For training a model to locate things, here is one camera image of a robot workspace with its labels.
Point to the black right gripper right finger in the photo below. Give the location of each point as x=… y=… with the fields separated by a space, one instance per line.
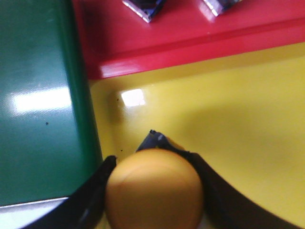
x=227 y=208

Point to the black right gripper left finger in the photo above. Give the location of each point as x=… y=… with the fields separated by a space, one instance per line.
x=84 y=208

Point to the yellow mushroom push button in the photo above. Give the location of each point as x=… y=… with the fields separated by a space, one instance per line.
x=154 y=188

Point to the red mushroom push button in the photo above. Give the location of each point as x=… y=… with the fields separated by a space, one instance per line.
x=145 y=9

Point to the green conveyor belt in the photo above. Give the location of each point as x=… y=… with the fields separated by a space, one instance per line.
x=48 y=140

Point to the yellow plastic tray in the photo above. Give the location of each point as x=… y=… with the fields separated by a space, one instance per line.
x=244 y=114

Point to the red plastic tray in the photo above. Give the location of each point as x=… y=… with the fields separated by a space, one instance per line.
x=115 y=41

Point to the aluminium conveyor frame rail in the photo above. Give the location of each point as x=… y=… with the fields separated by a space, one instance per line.
x=41 y=206

